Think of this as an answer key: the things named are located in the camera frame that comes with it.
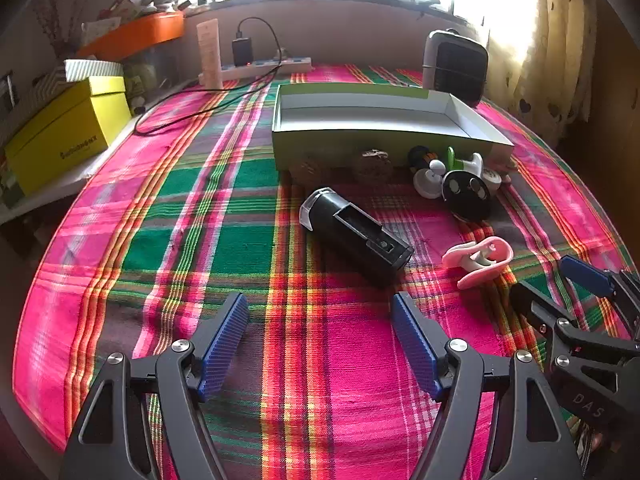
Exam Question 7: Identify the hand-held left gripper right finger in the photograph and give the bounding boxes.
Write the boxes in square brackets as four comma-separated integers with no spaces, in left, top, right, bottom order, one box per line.
[391,291,583,480]

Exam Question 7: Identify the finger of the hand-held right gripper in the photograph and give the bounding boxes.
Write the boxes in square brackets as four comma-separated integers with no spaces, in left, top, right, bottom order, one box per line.
[560,255,640,331]
[510,281,640,372]

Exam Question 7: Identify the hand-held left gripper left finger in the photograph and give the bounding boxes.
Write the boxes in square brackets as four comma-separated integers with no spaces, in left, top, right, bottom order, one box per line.
[59,292,249,480]

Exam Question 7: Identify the pink clip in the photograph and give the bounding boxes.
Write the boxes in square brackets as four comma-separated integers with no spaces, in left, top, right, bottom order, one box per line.
[442,236,516,291]

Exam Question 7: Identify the black round disc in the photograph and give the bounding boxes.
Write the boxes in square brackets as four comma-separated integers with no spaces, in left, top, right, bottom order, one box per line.
[442,170,493,222]

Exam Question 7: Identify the black cylindrical device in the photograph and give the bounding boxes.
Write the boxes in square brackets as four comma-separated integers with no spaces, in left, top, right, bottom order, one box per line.
[298,186,415,281]

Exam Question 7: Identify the green white spool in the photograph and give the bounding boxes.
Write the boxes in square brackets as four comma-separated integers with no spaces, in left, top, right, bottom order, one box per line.
[446,146,485,181]

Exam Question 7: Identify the brown walnut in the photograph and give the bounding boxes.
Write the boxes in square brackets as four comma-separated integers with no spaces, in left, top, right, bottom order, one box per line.
[351,148,396,181]

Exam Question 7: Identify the small black orange toy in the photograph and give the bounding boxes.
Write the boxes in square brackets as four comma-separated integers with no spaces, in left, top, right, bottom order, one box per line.
[409,145,436,168]

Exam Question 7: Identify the white green cardboard box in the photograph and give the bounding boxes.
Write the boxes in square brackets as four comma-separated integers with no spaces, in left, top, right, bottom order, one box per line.
[271,82,516,173]

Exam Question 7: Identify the pink green plaid blanket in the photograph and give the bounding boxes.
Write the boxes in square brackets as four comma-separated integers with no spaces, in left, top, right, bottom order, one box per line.
[12,62,638,480]

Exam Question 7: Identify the cream heart print curtain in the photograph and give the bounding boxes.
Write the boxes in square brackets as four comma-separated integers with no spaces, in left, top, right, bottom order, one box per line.
[487,0,621,146]

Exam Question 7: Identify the grey black space heater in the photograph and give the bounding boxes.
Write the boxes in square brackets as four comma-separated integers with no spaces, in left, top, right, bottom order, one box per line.
[421,29,489,107]

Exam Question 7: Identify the yellow cardboard box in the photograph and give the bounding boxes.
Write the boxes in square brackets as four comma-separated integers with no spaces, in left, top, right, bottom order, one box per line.
[5,76,133,197]

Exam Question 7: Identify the white power strip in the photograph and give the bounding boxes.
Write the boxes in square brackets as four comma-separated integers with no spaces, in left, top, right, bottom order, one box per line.
[199,56,313,86]

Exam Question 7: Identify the clear plastic container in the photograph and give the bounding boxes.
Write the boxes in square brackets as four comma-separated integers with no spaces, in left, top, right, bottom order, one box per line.
[122,45,186,106]

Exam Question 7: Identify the black charger plug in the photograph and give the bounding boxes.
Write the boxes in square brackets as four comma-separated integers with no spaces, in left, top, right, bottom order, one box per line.
[231,37,254,67]

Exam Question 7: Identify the striped gift box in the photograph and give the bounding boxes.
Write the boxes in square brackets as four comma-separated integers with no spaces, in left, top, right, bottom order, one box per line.
[64,58,124,82]

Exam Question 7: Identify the dark grey box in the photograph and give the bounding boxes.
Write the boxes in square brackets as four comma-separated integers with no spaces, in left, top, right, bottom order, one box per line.
[0,67,67,126]

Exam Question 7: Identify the orange storage box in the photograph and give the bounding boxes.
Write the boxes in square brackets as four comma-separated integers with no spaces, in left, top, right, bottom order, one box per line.
[75,11,186,59]

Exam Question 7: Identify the dried branches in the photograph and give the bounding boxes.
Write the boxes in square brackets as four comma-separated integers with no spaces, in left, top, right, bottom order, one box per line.
[30,0,76,56]

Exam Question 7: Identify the black charger cable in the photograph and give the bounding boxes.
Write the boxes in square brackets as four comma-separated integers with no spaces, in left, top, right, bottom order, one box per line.
[135,16,283,136]

